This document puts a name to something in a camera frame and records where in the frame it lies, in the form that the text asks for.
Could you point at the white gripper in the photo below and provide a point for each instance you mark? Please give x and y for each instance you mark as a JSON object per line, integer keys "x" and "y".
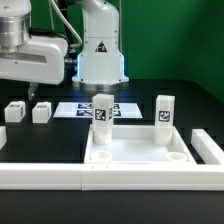
{"x": 40, "y": 60}

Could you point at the white square table top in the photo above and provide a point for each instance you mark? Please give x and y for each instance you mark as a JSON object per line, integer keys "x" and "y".
{"x": 134, "y": 144}

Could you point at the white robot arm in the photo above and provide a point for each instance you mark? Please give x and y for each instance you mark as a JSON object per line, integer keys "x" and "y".
{"x": 100, "y": 65}

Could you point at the white marker sheet with tags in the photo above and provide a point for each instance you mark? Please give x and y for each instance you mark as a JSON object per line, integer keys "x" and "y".
{"x": 84, "y": 110}

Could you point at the white U-shaped obstacle fence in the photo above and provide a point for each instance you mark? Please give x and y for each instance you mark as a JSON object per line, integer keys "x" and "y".
{"x": 163, "y": 176}

